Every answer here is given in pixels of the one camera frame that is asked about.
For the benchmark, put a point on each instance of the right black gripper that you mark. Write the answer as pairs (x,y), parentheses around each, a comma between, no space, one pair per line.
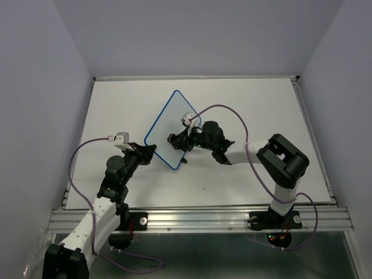
(182,138)

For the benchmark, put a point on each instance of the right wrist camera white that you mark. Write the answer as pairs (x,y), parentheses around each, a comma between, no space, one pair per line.
(188,120)

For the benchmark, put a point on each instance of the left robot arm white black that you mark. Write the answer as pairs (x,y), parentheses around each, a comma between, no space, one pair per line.
(74,256)

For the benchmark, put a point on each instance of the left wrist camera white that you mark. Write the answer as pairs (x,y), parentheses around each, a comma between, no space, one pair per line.
(120,140)

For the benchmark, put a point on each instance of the black whiteboard eraser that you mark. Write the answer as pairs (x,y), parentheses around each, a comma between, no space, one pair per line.
(171,138)

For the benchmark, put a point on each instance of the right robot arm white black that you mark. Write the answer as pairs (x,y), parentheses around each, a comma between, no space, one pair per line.
(284,162)

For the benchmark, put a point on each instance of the aluminium front rail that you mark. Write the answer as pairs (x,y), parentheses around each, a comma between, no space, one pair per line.
(225,219)

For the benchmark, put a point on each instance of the clear plastic bag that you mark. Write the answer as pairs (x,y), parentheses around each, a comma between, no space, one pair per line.
(35,261)

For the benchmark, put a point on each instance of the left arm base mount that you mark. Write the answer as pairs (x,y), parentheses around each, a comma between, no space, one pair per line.
(129,223)

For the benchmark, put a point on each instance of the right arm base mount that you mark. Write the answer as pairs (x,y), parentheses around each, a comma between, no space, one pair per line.
(279,227)

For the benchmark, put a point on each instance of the aluminium back rail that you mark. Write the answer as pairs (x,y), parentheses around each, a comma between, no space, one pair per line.
(200,77)

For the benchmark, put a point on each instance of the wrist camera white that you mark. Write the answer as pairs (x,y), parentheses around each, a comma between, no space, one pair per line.
(120,140)
(188,120)

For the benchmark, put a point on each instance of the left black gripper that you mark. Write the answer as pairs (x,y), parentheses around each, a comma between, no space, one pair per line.
(144,153)

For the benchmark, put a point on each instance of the blue framed whiteboard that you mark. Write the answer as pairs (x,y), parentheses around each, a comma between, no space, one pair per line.
(169,122)

